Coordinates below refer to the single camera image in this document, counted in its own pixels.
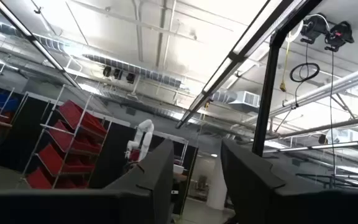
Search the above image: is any black aluminium rig frame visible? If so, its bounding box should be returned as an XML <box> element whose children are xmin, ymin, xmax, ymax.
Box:
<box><xmin>252</xmin><ymin>0</ymin><xmax>323</xmax><ymax>157</ymax></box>

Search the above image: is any white ceiling air unit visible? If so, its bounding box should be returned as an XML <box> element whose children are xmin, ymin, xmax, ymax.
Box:
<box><xmin>227</xmin><ymin>90</ymin><xmax>261</xmax><ymax>113</ymax></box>

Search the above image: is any LED light bar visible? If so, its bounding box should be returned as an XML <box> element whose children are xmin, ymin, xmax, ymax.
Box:
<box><xmin>0</xmin><ymin>0</ymin><xmax>81</xmax><ymax>90</ymax></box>
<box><xmin>175</xmin><ymin>0</ymin><xmax>295</xmax><ymax>129</ymax></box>

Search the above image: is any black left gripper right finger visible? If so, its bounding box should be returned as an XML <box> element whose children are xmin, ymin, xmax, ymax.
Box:
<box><xmin>221</xmin><ymin>138</ymin><xmax>358</xmax><ymax>224</ymax></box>

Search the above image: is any coiled black hanging cable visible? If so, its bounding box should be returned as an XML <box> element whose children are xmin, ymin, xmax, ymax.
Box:
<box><xmin>289</xmin><ymin>43</ymin><xmax>321</xmax><ymax>108</ymax></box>

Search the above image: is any yellow hanging power cord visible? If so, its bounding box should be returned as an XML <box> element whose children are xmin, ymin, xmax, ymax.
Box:
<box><xmin>279</xmin><ymin>40</ymin><xmax>291</xmax><ymax>93</ymax></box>

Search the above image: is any white wire shelf rack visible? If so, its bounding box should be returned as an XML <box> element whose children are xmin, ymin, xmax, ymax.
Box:
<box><xmin>16</xmin><ymin>83</ymin><xmax>112</xmax><ymax>190</ymax></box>

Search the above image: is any grey ceiling pipe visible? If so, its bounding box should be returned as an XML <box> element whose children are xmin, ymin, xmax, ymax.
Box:
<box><xmin>244</xmin><ymin>62</ymin><xmax>358</xmax><ymax>125</ymax></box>

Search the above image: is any black ceiling cable reel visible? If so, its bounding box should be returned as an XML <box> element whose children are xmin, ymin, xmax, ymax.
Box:
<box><xmin>300</xmin><ymin>12</ymin><xmax>331</xmax><ymax>44</ymax></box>
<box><xmin>324</xmin><ymin>21</ymin><xmax>355</xmax><ymax>52</ymax></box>

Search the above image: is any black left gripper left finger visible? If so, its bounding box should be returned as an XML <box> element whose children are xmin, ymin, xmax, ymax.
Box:
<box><xmin>0</xmin><ymin>138</ymin><xmax>175</xmax><ymax>224</ymax></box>

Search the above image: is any silver ceiling air duct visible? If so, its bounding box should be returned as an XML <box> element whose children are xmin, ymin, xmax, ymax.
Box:
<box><xmin>82</xmin><ymin>54</ymin><xmax>183</xmax><ymax>88</ymax></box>

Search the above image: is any red storage bin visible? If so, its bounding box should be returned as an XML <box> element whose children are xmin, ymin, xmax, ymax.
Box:
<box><xmin>48</xmin><ymin>120</ymin><xmax>103</xmax><ymax>155</ymax></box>
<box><xmin>25</xmin><ymin>167</ymin><xmax>90</xmax><ymax>190</ymax></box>
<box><xmin>37</xmin><ymin>143</ymin><xmax>96</xmax><ymax>175</ymax></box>
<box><xmin>57</xmin><ymin>99</ymin><xmax>108</xmax><ymax>138</ymax></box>

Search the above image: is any white round column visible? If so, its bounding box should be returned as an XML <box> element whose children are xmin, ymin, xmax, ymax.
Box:
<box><xmin>206</xmin><ymin>155</ymin><xmax>229</xmax><ymax>211</ymax></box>

